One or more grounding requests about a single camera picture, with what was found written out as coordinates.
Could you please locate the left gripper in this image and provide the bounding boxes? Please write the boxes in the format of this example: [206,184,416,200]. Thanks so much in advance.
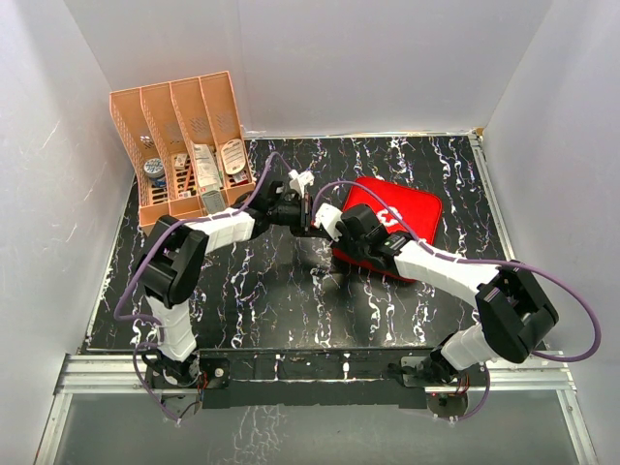
[267,194,330,238]

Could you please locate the red black medicine case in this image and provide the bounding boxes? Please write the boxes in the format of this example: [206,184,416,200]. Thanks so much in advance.
[332,177,443,280]

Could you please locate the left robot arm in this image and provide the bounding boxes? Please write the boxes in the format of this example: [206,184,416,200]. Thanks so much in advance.
[138,181,342,387]

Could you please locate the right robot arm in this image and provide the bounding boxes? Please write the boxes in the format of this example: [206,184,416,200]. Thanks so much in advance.
[335,204,559,385]

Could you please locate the white medicine box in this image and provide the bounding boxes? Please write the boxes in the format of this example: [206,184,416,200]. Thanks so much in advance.
[193,144,222,192]

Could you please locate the small medicine boxes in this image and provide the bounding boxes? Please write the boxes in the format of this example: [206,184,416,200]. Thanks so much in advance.
[173,153,195,200]

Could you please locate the oval blister card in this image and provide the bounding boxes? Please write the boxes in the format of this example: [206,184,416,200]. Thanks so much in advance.
[220,139,246,175]

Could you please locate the orange plastic file organizer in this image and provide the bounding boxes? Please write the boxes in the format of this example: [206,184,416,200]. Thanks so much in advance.
[109,71,256,233]

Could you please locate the round blue tin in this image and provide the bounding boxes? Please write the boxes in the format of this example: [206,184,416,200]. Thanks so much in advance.
[143,158,167,189]

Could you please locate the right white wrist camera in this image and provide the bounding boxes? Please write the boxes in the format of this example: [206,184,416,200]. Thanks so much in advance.
[313,203,342,242]

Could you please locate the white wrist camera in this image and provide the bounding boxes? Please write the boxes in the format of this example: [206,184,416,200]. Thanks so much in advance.
[313,203,342,242]
[288,170,314,198]

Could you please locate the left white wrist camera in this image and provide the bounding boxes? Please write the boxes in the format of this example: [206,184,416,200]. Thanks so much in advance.
[288,170,314,198]

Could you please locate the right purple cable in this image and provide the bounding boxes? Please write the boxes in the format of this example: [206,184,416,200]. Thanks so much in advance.
[312,179,604,425]

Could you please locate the purple cable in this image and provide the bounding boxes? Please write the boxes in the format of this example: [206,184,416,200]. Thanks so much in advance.
[312,179,604,425]
[113,151,301,427]

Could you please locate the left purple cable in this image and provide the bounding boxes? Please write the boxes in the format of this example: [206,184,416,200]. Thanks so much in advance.
[113,151,301,427]

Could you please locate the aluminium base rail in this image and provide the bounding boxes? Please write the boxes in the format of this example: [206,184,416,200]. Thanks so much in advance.
[36,349,598,464]

